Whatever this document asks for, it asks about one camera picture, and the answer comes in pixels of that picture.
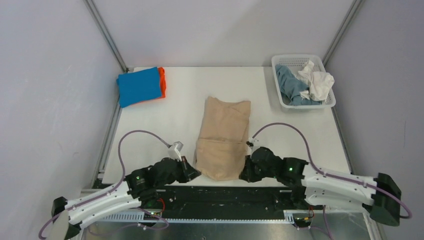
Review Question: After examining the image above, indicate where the white t shirt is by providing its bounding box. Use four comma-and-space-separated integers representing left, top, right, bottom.
295, 60, 335, 102

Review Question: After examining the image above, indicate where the left corner aluminium post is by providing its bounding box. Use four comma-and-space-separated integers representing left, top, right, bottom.
83, 0, 129, 73

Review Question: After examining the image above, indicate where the aluminium frame rail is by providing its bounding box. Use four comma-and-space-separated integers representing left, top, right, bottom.
72, 188, 377, 226

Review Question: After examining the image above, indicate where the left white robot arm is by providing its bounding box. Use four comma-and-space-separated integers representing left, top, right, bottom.
51, 157, 201, 240

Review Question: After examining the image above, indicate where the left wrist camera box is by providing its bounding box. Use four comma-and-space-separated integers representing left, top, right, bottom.
167, 141, 184, 161

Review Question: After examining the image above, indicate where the right corner aluminium post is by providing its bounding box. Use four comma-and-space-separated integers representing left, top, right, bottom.
322, 0, 366, 67

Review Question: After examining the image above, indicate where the purple cable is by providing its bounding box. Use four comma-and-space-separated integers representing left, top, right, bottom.
251, 122, 414, 220
38, 129, 173, 240

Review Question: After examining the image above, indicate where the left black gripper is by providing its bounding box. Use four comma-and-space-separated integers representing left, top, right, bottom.
155, 155, 201, 188

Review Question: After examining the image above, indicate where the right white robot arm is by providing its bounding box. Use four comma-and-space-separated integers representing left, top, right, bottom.
239, 147, 402, 227

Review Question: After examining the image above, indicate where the left controller board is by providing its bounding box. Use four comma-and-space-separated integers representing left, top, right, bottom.
143, 212, 161, 221

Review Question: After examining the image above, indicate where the folded orange t shirt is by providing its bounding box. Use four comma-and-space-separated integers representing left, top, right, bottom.
145, 67, 167, 102

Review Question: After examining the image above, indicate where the grey blue t shirt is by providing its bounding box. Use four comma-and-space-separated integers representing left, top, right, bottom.
275, 64, 322, 106

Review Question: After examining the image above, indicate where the right controller board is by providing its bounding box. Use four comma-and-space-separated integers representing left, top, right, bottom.
293, 217, 312, 228

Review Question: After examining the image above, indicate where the corner aluminium post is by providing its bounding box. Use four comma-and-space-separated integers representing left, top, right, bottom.
83, 0, 129, 73
322, 0, 366, 67

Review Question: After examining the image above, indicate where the controller board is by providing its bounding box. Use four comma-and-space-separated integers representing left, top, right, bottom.
293, 217, 312, 228
143, 212, 161, 221

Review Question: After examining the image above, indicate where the beige t shirt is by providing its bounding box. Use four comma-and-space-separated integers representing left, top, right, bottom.
194, 96, 251, 181

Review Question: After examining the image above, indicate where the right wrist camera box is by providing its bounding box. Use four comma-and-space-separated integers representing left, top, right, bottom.
246, 137, 261, 155

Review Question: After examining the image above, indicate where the folded blue t shirt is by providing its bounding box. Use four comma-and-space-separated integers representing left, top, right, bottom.
116, 67, 162, 108

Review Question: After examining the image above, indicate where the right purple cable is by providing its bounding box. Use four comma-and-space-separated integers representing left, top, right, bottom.
251, 122, 414, 220

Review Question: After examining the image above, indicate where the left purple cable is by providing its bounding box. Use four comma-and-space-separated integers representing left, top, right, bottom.
38, 129, 173, 240

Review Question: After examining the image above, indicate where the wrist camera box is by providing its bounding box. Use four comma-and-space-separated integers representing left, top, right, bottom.
167, 141, 184, 161
246, 137, 261, 155

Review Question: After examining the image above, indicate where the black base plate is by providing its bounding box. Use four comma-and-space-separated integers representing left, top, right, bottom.
142, 185, 309, 221

